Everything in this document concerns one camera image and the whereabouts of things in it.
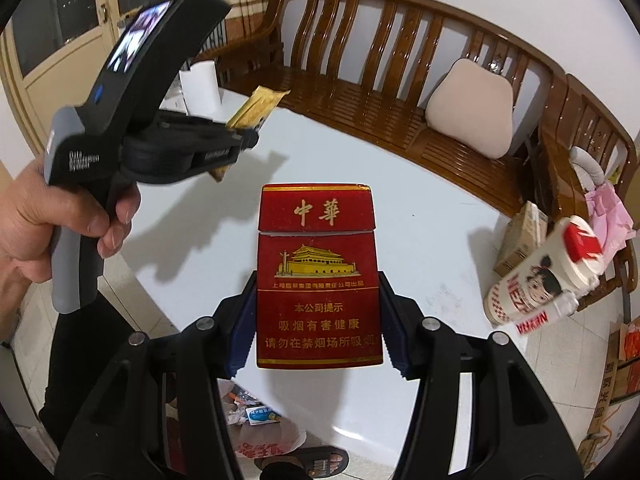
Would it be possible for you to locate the grey cloth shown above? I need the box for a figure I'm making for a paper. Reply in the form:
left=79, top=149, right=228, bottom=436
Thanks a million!
left=570, top=146, right=608, bottom=188

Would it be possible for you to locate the cardboard box orange label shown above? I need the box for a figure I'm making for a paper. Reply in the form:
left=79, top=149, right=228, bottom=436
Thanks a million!
left=607, top=317, right=640, bottom=361

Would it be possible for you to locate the beige cushion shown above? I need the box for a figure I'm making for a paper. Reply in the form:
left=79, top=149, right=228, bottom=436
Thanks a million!
left=425, top=58, right=516, bottom=161

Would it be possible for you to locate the wooden armchair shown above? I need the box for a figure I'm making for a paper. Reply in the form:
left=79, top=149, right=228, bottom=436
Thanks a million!
left=530, top=74, right=638, bottom=311

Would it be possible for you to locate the red cigarette pack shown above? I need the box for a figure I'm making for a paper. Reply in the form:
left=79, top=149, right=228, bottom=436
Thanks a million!
left=256, top=183, right=385, bottom=370

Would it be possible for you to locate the person's left hand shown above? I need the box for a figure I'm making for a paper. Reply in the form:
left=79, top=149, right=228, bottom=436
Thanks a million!
left=0, top=162, right=142, bottom=306

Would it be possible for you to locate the printed cardboard box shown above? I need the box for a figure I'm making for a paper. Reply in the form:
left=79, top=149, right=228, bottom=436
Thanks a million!
left=597, top=355, right=640, bottom=436

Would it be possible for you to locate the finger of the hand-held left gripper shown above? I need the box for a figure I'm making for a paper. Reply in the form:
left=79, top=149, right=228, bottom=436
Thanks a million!
left=185, top=142, right=246, bottom=177
left=159, top=114, right=261, bottom=151

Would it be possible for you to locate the dark slipper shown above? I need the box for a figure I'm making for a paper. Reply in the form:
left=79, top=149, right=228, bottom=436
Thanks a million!
left=255, top=444, right=351, bottom=478

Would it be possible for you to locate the white plastic bag red print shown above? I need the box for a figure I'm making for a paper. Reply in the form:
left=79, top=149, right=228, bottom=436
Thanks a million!
left=217, top=377, right=311, bottom=461

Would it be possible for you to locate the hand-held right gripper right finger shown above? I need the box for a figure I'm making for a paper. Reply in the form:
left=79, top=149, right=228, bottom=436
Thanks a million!
left=377, top=271, right=586, bottom=480

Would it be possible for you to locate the gold foil packet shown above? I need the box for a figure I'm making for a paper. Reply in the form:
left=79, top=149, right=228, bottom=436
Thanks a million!
left=209, top=85, right=292, bottom=183

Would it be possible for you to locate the pink plastic bag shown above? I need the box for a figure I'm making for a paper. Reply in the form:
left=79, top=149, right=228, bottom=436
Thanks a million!
left=585, top=180, right=636, bottom=276

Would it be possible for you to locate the cream glass door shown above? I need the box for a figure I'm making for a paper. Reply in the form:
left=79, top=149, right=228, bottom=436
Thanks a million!
left=0, top=0, right=151, bottom=156

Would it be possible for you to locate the beige carton box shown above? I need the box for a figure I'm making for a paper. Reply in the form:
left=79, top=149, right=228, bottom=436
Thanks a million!
left=492, top=201, right=548, bottom=277

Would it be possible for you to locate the wooden bench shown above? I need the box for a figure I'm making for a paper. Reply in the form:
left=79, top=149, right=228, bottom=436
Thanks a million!
left=215, top=0, right=566, bottom=218

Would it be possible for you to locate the small blue white box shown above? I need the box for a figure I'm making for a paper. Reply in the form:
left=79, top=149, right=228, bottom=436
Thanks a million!
left=245, top=405, right=282, bottom=426

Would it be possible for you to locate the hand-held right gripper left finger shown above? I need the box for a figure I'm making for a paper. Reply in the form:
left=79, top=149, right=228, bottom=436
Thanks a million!
left=62, top=272, right=261, bottom=480

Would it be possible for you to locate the cartoon print drink cup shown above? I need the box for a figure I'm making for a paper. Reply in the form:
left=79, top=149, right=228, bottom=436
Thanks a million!
left=484, top=215, right=606, bottom=338

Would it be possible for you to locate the white paper roll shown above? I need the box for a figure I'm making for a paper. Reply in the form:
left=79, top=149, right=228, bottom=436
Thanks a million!
left=179, top=59, right=221, bottom=116

